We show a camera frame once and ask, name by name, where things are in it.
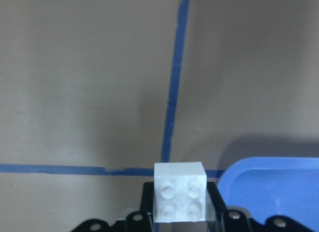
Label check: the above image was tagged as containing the blue plastic tray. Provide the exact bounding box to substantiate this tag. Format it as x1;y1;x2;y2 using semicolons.
218;157;319;232

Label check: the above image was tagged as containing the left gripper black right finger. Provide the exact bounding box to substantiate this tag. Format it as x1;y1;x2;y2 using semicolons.
206;182;227;232

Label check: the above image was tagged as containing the white building block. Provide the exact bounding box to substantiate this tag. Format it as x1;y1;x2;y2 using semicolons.
153;162;207;224

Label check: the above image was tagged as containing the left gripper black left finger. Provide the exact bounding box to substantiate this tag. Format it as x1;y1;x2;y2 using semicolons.
140;182;156;232

